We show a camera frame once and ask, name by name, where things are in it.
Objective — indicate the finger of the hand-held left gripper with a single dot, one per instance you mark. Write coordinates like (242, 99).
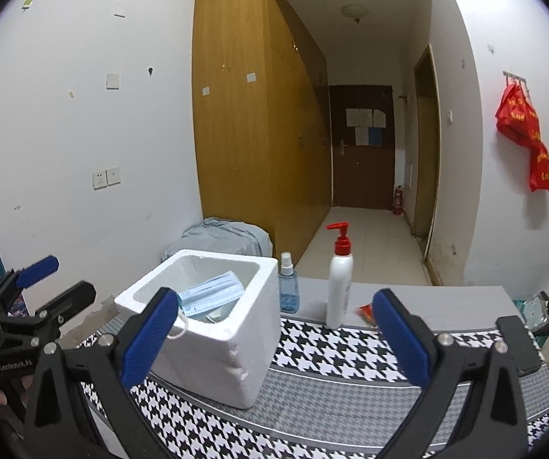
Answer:
(76, 296)
(37, 267)

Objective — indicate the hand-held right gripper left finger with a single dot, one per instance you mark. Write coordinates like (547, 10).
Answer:
(150, 339)

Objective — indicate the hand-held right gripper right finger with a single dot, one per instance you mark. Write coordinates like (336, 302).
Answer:
(401, 339)

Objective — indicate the blue face mask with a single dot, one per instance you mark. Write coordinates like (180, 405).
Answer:
(212, 294)

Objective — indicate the white foam box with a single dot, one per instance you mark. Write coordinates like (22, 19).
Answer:
(236, 354)

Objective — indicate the red snack packet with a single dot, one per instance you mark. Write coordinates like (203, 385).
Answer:
(366, 314)

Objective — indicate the white red pump lotion bottle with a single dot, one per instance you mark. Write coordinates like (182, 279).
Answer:
(339, 291)

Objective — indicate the blue spray bottle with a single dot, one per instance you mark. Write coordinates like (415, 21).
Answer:
(288, 296)

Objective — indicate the black smartphone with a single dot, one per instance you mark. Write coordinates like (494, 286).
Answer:
(523, 339)

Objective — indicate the clear plastic package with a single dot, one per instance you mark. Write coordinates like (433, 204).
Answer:
(530, 311)

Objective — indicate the red fire extinguisher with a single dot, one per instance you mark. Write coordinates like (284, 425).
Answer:
(398, 201)

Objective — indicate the dark brown door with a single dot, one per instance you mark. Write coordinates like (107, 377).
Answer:
(360, 177)

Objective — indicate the light wooden door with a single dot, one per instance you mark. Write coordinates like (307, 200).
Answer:
(425, 153)

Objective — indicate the blue paper sheet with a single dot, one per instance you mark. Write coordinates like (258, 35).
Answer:
(374, 136)

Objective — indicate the wooden wardrobe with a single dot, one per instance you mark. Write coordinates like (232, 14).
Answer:
(255, 153)

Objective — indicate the large white paper sheet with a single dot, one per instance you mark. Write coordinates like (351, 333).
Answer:
(359, 117)

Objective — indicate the red plastic bag bundle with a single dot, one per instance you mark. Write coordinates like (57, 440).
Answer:
(523, 124)

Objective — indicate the ceiling lamp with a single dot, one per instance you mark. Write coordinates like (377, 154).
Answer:
(357, 11)

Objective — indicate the white wall socket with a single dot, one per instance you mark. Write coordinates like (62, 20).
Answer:
(100, 179)

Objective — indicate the white blank wall plate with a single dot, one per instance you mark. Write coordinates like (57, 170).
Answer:
(112, 81)
(119, 10)

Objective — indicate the metal wall hook rack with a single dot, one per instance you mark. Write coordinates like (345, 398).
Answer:
(516, 75)

